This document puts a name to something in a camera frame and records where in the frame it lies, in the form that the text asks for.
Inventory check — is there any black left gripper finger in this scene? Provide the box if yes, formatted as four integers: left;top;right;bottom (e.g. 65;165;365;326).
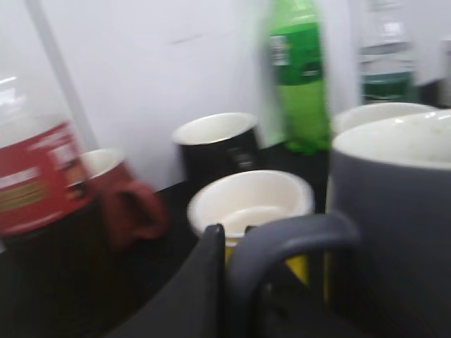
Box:
108;224;225;338

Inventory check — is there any grey ceramic mug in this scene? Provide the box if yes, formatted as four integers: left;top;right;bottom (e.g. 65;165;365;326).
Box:
226;110;450;337

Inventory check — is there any dark red ceramic mug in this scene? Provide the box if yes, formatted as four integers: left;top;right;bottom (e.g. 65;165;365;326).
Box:
80;149;170;251

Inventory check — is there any black ceramic mug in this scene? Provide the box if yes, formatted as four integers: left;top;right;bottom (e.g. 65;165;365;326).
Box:
173;112;264;190

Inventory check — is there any white ceramic mug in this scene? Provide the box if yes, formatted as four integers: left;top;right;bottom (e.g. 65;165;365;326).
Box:
325;103;450;224

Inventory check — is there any green sprite bottle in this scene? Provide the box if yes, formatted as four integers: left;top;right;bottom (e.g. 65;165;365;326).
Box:
265;1;330;154

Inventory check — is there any yellow plastic cup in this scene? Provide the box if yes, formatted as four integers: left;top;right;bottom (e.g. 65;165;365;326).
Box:
187;170;316;265

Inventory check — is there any brown tea bottle red label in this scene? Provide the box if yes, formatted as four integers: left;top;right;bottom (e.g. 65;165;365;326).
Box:
1;72;115;337

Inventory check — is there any clear water bottle green label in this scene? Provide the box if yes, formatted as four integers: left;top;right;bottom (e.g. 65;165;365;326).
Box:
359;1;418;104

